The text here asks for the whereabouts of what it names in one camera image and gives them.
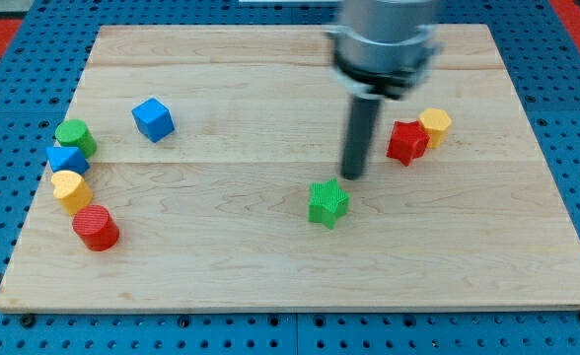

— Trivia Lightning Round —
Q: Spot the green star block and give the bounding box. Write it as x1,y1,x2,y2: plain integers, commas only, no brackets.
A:
308,178,350,230

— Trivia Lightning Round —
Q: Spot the red star block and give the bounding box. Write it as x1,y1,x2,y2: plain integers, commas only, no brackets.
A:
386,121,429,167

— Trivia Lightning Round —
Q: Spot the wooden board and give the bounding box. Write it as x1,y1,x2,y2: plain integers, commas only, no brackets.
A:
0,25,580,314

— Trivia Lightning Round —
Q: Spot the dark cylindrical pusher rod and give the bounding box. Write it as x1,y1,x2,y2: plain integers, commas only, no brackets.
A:
340,97,381,180

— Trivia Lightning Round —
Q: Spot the blue cube block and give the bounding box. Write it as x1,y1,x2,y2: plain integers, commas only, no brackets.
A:
131,98,175,143

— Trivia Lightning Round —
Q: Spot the yellow hexagon block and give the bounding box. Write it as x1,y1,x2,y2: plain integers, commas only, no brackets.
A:
418,107,453,149

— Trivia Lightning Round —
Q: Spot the red cylinder block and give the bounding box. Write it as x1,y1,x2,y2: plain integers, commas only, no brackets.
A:
72,205,119,251

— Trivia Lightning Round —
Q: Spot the yellow heart block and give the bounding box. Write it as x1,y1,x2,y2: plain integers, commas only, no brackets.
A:
51,171,94,216

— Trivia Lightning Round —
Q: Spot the green cylinder block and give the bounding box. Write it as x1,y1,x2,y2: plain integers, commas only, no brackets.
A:
54,119,98,158

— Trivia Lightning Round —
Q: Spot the blue triangle block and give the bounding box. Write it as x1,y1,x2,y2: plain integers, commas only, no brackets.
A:
45,146,90,175

